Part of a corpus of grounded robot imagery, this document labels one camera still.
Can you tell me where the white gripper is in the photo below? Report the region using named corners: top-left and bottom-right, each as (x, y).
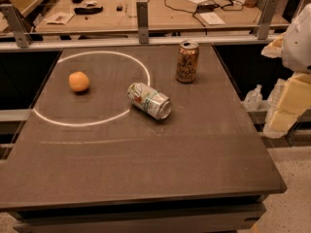
top-left (261, 4), bottom-right (311, 139)

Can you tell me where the silver green 7up can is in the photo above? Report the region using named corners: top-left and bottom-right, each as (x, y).
top-left (127, 83), bottom-right (171, 120)

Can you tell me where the gold LaCroix can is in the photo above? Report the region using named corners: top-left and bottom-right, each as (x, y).
top-left (176, 40), bottom-right (199, 83)

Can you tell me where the clear bottle right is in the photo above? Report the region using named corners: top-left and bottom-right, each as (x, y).
top-left (267, 79), bottom-right (286, 106)

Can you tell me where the clear bottle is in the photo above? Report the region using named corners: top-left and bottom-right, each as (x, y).
top-left (267, 79), bottom-right (286, 106)
top-left (243, 84), bottom-right (262, 111)

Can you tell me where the clear bottle left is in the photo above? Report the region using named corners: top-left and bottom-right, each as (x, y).
top-left (243, 84), bottom-right (262, 111)

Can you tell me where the white paper sheet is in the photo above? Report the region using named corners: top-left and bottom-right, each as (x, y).
top-left (200, 12), bottom-right (225, 25)

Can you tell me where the black power adapter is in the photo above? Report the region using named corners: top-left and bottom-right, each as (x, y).
top-left (197, 2), bottom-right (217, 13)

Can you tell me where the orange fruit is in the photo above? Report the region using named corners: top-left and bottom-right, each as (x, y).
top-left (69, 72), bottom-right (89, 92)

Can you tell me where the black tool on desk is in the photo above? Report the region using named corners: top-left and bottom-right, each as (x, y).
top-left (74, 7), bottom-right (104, 15)

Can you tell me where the wooden background desk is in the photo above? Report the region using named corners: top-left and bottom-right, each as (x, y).
top-left (33, 0), bottom-right (291, 36)

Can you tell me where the white paper card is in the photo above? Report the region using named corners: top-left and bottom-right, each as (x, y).
top-left (45, 12), bottom-right (74, 25)

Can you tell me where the right metal bracket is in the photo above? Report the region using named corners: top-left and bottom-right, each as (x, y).
top-left (255, 0), bottom-right (279, 40)

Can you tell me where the metal bracket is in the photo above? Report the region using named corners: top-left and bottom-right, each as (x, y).
top-left (136, 1), bottom-right (149, 44)
top-left (0, 4), bottom-right (32, 48)
top-left (255, 0), bottom-right (279, 40)

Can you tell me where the black cable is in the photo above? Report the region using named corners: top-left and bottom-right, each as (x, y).
top-left (163, 0), bottom-right (245, 28)

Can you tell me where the middle metal bracket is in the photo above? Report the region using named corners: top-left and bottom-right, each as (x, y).
top-left (136, 1), bottom-right (149, 44)

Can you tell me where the left metal bracket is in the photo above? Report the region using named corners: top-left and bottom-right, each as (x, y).
top-left (0, 4), bottom-right (32, 48)

